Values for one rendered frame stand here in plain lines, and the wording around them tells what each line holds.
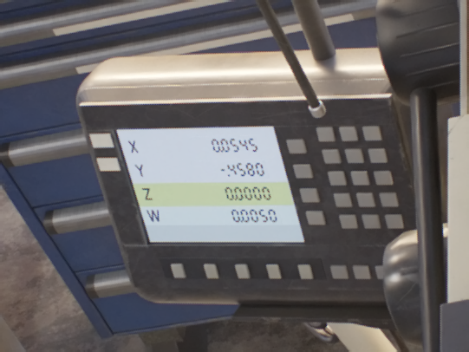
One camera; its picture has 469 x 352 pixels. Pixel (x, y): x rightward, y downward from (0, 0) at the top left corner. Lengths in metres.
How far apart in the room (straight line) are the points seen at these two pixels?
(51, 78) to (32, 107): 0.09
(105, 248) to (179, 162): 1.30
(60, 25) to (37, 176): 0.32
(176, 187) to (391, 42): 0.90
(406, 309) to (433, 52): 0.15
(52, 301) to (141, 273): 1.70
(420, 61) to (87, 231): 2.17
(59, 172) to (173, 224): 1.16
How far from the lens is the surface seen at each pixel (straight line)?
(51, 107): 3.41
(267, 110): 2.24
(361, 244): 2.28
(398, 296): 1.47
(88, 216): 3.53
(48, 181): 3.52
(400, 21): 1.44
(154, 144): 2.31
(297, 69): 1.61
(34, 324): 4.08
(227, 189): 2.30
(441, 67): 1.44
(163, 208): 2.35
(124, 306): 3.70
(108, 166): 2.34
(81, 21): 3.25
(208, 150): 2.29
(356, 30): 3.24
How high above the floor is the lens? 2.76
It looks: 42 degrees down
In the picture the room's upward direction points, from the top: 29 degrees counter-clockwise
